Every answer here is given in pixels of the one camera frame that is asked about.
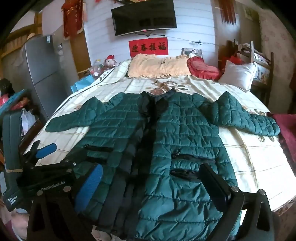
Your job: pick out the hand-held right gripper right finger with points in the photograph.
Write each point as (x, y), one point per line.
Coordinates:
(211, 180)

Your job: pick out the grey refrigerator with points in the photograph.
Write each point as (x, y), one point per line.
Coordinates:
(46, 69)

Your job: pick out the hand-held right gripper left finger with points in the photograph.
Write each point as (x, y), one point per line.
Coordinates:
(89, 187)

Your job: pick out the blue bag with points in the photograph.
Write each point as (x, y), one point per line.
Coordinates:
(82, 83)

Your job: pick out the red wall banner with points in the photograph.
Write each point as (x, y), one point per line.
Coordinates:
(148, 47)

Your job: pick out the black wall television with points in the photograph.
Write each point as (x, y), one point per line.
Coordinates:
(143, 18)

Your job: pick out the white plastic bag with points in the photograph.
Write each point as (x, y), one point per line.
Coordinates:
(27, 120)

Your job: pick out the red heart cushion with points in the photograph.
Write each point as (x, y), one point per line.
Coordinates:
(203, 69)

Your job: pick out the plush toy with red hat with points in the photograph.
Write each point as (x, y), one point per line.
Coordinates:
(109, 61)

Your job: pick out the red hanging wall ornament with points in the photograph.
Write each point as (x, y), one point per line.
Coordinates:
(227, 14)

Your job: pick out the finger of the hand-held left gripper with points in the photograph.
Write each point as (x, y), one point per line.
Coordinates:
(47, 149)
(34, 148)

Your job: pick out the maroon blanket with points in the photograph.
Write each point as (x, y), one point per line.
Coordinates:
(286, 134)

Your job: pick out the wooden cot frame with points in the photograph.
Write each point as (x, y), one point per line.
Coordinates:
(271, 69)

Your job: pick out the framed photo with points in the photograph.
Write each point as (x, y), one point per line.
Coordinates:
(192, 52)

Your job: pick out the colourful toy pack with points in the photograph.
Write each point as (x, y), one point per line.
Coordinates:
(96, 69)

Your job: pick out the person's maroon garment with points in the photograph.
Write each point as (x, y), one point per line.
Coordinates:
(5, 228)

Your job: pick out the red cloth on cot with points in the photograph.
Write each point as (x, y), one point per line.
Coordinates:
(237, 59)

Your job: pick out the orange-yellow pillow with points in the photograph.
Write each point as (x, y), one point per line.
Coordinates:
(157, 66)

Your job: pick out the red hanging garment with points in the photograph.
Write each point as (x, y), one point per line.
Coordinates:
(72, 20)

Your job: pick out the floral checked bedsheet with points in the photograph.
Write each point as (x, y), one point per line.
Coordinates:
(242, 150)

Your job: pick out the green quilted jacket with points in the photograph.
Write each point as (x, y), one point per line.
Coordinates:
(180, 139)

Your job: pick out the white pillow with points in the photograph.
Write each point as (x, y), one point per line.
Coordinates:
(238, 74)

